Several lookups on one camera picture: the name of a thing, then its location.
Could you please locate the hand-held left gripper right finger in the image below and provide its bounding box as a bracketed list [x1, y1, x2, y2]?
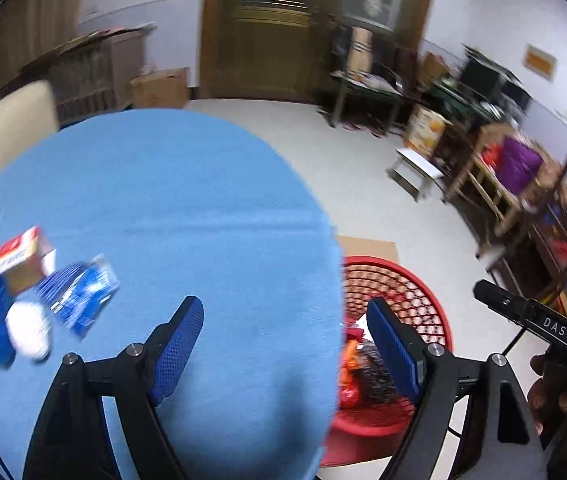
[366, 297, 550, 480]

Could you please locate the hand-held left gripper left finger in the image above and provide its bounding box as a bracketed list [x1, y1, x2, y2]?
[22, 296, 205, 480]

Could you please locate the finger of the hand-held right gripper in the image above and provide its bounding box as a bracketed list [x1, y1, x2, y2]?
[472, 280, 567, 362]

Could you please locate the black plastic bag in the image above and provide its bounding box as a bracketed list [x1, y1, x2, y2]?
[358, 345, 404, 403]

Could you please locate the orange plastic wrapper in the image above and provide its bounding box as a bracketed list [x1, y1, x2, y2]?
[343, 340, 364, 381]

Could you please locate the red balled plastic bag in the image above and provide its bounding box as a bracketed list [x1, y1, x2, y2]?
[338, 380, 364, 408]

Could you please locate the red plastic basket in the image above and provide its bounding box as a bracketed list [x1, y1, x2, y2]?
[321, 255, 457, 468]

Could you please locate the blue printed plastic packet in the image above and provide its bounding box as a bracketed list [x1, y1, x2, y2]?
[36, 254, 120, 341]

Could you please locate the flat cardboard sheet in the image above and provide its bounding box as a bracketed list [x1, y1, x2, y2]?
[336, 235, 399, 266]

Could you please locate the wooden chair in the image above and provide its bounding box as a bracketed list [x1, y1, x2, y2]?
[446, 122, 564, 256]

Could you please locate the blue tablecloth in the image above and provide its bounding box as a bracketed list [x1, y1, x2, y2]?
[0, 108, 347, 480]

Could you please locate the purple bag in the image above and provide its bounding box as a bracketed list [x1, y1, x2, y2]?
[501, 137, 544, 193]

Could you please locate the white tissue paper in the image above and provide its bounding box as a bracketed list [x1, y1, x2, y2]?
[6, 300, 53, 361]

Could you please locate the small white stool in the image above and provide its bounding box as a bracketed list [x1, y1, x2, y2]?
[388, 147, 444, 201]

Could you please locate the orange white paper pack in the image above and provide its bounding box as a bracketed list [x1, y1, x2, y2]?
[0, 225, 57, 296]

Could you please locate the orange printed carton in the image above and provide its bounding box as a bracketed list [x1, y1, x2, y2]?
[403, 105, 454, 158]

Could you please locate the black monitor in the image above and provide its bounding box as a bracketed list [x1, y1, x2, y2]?
[458, 45, 531, 111]

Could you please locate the brown cardboard box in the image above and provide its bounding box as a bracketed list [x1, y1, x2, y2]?
[131, 67, 190, 110]

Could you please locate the dark metal chair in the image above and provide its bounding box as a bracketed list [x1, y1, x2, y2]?
[321, 20, 417, 136]

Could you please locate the plain brown carton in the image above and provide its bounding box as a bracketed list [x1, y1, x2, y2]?
[421, 52, 449, 86]

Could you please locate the cream leather sofa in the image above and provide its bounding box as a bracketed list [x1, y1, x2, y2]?
[0, 80, 59, 211]

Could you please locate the wooden crib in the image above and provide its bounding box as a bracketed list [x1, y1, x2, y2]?
[21, 22, 157, 121]

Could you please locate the striped beige cloth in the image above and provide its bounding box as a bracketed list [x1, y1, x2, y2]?
[348, 25, 377, 73]

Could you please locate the wooden double door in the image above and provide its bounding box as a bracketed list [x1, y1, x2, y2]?
[198, 0, 441, 103]

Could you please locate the orange wall sign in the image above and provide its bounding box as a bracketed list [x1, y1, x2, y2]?
[522, 44, 558, 80]

